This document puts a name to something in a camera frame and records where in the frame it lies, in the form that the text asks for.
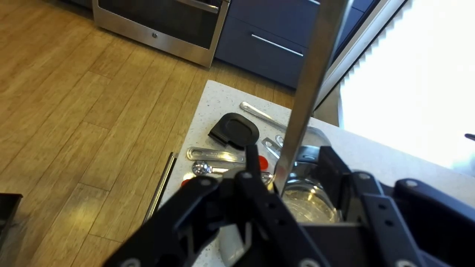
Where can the black measuring cup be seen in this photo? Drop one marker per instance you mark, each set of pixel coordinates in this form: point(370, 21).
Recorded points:
point(232, 131)

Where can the red silver measuring spoons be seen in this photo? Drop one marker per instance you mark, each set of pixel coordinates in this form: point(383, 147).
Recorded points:
point(210, 155)

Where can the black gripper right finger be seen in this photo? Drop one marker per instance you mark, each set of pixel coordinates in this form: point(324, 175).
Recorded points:
point(410, 223)

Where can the silver utensil holder cup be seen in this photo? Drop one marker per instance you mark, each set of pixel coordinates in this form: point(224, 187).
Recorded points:
point(309, 202)

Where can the stainless steel oven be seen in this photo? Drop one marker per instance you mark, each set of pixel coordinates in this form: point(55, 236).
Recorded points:
point(164, 24)

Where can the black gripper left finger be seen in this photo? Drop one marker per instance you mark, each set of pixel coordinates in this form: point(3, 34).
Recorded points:
point(257, 212)

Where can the blue drawer cabinet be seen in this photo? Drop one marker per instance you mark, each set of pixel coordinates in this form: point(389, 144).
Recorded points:
point(276, 20)

